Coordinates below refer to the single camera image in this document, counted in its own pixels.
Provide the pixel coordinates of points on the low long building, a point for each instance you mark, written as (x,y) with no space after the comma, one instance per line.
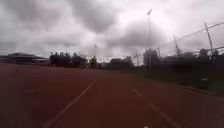
(23,58)

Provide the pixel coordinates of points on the dark clump of trees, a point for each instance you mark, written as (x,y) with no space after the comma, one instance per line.
(66,60)

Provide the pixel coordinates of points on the tall floodlight pole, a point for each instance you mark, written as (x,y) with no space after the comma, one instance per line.
(149,40)

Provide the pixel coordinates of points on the red running track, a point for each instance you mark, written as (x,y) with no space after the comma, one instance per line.
(106,106)

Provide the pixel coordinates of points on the grass strip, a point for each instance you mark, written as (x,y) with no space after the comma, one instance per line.
(173,76)

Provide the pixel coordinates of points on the row of distant trees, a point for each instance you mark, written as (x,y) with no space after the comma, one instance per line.
(121,63)

